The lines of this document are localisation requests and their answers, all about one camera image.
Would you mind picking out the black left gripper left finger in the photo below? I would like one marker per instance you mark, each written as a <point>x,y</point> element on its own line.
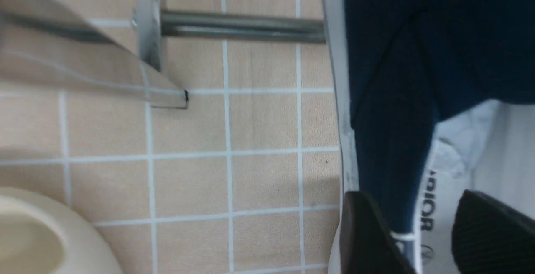
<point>366,245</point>

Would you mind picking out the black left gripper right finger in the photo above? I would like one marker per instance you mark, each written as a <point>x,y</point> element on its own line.
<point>489,237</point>

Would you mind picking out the navy slip-on shoe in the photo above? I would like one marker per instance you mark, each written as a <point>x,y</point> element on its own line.
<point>433,98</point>

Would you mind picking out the silver metal shoe rack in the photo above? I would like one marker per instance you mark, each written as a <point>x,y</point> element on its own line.
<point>45,44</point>

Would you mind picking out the cream slide slipper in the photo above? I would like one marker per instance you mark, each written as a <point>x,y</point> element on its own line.
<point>39,235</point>

